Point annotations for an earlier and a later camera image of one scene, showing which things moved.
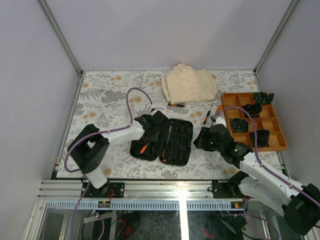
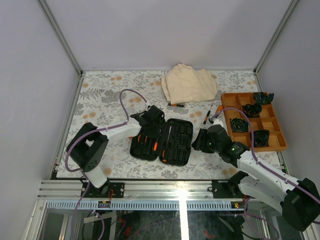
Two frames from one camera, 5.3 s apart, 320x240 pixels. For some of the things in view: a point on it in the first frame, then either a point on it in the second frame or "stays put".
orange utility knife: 144,147 to 155,147
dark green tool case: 173,148 stays put
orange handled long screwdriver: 220,108 stays put
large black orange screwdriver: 166,148 stays put
